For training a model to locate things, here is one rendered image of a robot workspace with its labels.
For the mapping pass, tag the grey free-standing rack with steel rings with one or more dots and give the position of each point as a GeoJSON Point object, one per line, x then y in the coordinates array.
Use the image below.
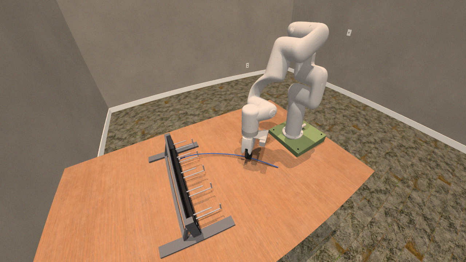
{"type": "Point", "coordinates": [189, 216]}

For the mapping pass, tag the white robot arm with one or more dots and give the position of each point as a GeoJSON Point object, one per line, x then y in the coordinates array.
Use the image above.
{"type": "Point", "coordinates": [304, 39]}

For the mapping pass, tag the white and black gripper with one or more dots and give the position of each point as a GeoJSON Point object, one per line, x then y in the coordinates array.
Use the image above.
{"type": "Point", "coordinates": [247, 146]}

